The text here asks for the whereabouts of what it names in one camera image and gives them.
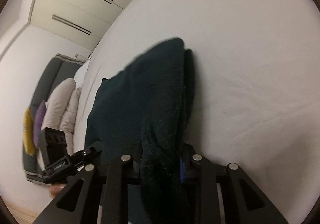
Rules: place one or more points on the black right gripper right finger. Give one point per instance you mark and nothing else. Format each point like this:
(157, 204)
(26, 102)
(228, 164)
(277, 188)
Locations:
(212, 193)

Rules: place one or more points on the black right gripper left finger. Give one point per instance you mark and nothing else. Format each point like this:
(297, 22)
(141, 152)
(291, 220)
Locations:
(97, 193)

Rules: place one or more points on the dark green knit garment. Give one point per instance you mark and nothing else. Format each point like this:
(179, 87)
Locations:
(145, 108)

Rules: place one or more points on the left hand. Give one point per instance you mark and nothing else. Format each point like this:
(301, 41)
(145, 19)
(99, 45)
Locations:
(55, 189)

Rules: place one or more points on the yellow pillow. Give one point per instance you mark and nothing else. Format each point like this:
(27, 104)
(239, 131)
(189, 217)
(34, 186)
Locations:
(28, 143)

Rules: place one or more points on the purple pillow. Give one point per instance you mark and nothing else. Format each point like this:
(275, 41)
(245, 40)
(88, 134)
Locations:
(38, 120)

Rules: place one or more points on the beige folded duvet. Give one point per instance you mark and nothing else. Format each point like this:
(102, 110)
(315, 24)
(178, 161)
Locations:
(62, 108)

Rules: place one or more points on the white bed sheet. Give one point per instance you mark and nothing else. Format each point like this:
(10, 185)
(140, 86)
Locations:
(257, 85)

